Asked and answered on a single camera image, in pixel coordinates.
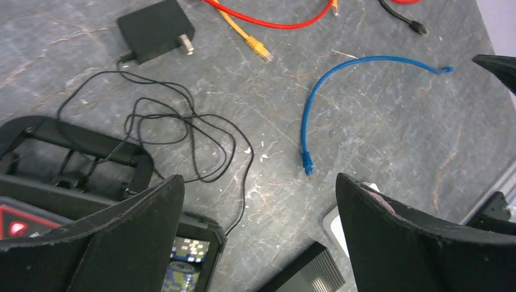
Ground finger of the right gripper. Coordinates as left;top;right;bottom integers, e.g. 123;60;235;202
472;54;515;94

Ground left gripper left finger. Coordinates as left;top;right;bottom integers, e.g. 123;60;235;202
1;175;185;291

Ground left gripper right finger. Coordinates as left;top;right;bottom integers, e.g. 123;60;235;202
335;173;515;291

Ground white plastic box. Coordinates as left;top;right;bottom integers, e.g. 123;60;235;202
321;183;382;259

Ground black network switch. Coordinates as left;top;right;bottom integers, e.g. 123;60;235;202
259;242;345;292

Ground black ethernet cable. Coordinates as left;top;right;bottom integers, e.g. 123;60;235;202
378;0;428;37

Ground blue ethernet cable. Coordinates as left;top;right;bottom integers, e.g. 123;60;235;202
299;55;455;177

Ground black power adapter with cord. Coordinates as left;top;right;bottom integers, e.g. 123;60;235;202
56;0;256;237

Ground yellow ethernet cable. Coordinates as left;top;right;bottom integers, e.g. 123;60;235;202
211;0;340;63

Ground black poker chip case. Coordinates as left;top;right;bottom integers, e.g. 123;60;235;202
1;116;227;291

